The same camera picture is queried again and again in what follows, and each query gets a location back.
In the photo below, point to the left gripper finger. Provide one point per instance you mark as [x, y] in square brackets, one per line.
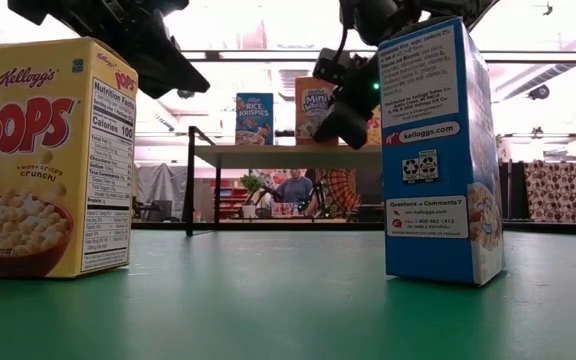
[168, 65]

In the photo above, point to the orange Mini Wheats cereal box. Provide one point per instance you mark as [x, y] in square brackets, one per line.
[308, 112]

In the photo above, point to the blue Rice Krispies cereal box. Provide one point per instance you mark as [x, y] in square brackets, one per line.
[254, 120]
[428, 165]

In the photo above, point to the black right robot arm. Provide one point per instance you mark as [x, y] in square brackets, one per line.
[383, 20]

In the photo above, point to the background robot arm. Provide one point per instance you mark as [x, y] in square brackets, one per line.
[315, 200]

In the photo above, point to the person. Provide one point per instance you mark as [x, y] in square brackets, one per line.
[294, 189]

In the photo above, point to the black overhead truss bar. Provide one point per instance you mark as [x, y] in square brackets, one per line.
[268, 55]

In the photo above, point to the grey cloth cover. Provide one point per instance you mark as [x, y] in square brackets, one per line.
[160, 190]

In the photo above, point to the background potted plant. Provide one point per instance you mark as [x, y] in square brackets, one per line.
[251, 190]

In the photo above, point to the red storage shelves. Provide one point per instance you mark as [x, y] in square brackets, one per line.
[233, 200]

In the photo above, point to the green table mat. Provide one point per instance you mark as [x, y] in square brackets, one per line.
[288, 310]

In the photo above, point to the patterned curtain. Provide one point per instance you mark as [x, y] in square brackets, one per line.
[555, 192]

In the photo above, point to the hanging black camera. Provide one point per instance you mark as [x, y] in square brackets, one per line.
[185, 94]
[539, 92]

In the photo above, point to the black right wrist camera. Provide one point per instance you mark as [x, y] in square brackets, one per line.
[330, 67]

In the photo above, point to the black metal table frame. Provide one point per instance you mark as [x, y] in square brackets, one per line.
[318, 226]

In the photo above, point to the wooden shelf black frame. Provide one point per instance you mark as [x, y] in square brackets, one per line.
[189, 190]

